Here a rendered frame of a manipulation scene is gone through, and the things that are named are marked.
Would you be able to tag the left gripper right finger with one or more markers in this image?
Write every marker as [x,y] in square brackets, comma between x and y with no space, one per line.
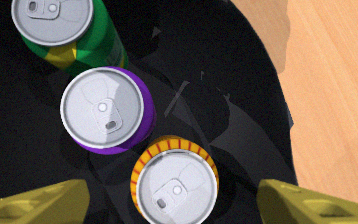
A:
[284,203]

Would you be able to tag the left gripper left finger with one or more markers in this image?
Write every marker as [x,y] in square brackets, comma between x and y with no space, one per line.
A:
[62,203]

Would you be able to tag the green and yellow drink can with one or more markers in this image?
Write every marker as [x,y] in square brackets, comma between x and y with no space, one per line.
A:
[73,35]

